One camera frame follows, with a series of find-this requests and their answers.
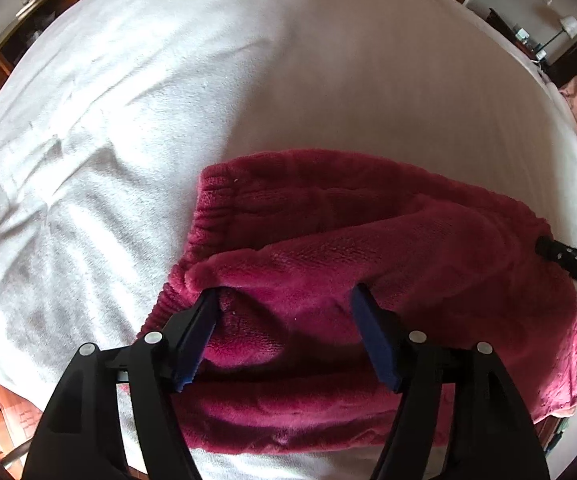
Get white bedside lamp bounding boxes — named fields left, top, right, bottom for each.
left=543, top=16, right=577, bottom=56

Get red fleece pants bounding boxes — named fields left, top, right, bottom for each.
left=143, top=149, right=577, bottom=456

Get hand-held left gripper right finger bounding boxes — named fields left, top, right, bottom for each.
left=351, top=284, right=552, bottom=480

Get white bed blanket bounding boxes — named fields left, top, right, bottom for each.
left=0, top=0, right=577, bottom=480

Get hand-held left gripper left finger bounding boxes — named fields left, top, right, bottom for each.
left=22, top=287, right=219, bottom=480

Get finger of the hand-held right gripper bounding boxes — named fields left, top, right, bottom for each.
left=535, top=236, right=577, bottom=293

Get dark nightstand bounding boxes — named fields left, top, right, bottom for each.
left=489, top=7, right=577, bottom=86

